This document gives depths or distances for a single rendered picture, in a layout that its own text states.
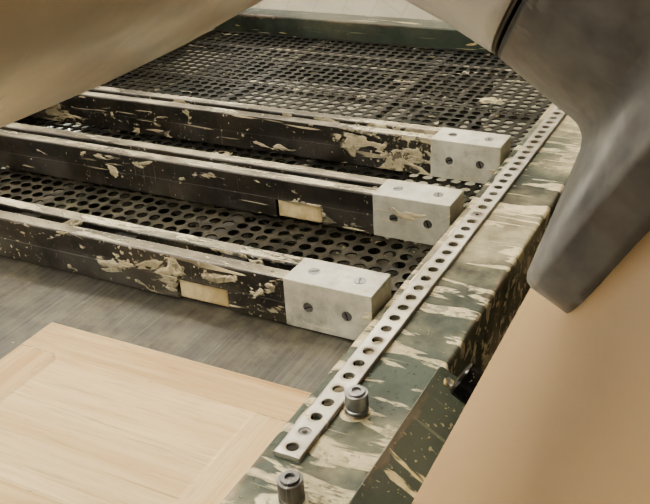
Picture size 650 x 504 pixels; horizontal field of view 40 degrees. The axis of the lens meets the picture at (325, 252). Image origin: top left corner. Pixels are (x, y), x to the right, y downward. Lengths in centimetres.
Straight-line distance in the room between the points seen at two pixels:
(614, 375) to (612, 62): 8
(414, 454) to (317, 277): 32
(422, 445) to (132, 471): 30
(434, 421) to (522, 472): 78
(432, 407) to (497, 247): 36
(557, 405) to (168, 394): 90
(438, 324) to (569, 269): 85
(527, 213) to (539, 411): 116
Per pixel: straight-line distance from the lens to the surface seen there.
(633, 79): 22
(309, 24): 252
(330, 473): 88
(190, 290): 125
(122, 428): 102
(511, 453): 19
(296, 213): 144
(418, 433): 93
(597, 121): 23
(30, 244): 142
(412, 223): 135
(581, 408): 17
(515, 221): 133
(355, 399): 92
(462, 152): 155
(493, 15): 23
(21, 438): 105
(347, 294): 110
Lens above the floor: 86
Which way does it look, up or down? 7 degrees up
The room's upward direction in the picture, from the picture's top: 53 degrees counter-clockwise
